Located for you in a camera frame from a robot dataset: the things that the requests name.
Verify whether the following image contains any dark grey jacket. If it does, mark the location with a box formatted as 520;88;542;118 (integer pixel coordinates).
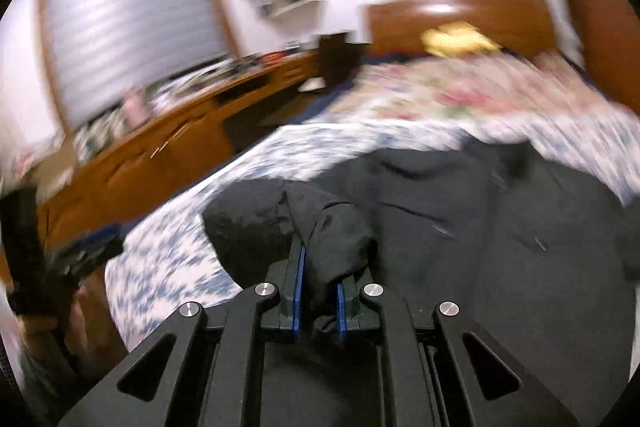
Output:
202;140;639;426

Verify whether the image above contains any person's left hand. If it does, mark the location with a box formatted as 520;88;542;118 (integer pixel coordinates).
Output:
17;275;128;374

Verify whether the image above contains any wooden desk cabinet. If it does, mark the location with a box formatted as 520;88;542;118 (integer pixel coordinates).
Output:
38;52;318;251

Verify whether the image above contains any blue floral white quilt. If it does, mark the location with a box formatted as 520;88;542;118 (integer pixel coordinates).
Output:
103;103;640;388

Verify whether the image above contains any dark wooden chair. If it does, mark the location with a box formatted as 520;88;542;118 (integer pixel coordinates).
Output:
298;31;369;94

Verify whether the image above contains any wooden headboard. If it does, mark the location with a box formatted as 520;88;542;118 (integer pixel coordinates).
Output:
361;0;559;58

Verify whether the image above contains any grey window blind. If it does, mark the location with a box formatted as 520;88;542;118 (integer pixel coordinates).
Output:
42;0;232;129

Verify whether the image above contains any yellow plush toy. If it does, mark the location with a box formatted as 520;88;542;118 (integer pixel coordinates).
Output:
421;22;502;57

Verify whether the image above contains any pink floral blanket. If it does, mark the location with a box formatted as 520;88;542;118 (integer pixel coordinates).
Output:
318;53;608;122

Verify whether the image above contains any wooden louvered wardrobe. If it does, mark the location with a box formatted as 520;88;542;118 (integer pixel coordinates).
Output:
567;0;639;112

